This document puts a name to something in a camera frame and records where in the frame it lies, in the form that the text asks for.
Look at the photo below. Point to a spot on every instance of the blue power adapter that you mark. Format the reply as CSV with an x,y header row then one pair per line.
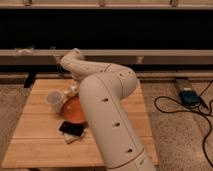
x,y
189,98

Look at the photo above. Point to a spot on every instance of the translucent plastic cup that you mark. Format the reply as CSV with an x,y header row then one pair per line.
x,y
55,99

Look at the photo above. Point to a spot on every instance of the orange bowl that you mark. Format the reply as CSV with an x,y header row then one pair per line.
x,y
72,111

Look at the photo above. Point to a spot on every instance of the white cloth under sponge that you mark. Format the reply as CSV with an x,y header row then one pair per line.
x,y
69,138

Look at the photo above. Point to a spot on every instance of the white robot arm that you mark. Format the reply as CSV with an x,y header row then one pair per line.
x,y
102,86

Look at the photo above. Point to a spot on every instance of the black sponge pad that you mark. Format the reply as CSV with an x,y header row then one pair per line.
x,y
71,128

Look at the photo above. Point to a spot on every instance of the white plastic bottle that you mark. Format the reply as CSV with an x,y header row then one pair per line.
x,y
71,91

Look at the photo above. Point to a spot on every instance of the white metal rail shelf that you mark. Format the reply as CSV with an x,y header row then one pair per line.
x,y
95,52

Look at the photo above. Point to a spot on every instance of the wooden table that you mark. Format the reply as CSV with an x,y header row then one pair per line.
x,y
37,142

